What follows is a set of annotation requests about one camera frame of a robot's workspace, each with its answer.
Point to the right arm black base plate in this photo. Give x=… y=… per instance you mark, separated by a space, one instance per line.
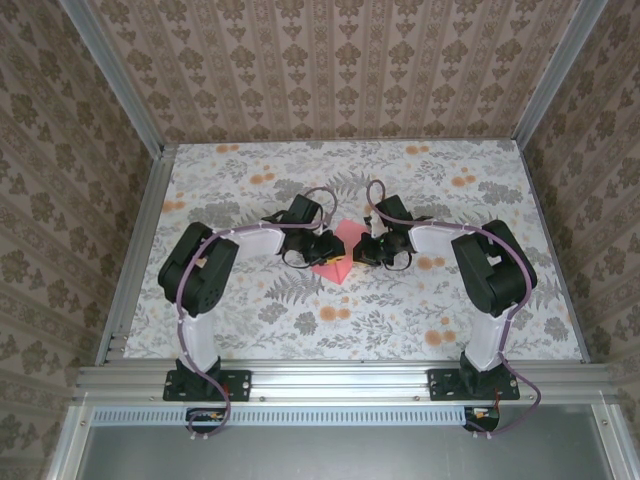
x=440 y=385

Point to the aluminium panel edge rail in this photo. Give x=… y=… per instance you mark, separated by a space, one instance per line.
x=70 y=445
x=612 y=445

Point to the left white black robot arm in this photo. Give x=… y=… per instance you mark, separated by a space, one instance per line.
x=200 y=270

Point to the aluminium frame post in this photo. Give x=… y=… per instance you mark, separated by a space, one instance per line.
x=120 y=85
x=552 y=65

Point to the pink cloth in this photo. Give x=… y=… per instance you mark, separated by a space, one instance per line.
x=340 y=275

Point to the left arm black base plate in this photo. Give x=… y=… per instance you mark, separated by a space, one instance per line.
x=240 y=385

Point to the long aluminium frame rail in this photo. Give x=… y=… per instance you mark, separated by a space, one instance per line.
x=340 y=382

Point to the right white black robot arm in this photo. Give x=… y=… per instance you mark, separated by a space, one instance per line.
x=495 y=275

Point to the grey metal sheet panel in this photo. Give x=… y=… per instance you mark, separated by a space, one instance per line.
x=340 y=455

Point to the floral patterned table cover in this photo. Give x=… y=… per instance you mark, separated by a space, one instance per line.
x=350 y=325

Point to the aluminium table side rail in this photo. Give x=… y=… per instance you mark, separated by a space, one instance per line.
x=135 y=260

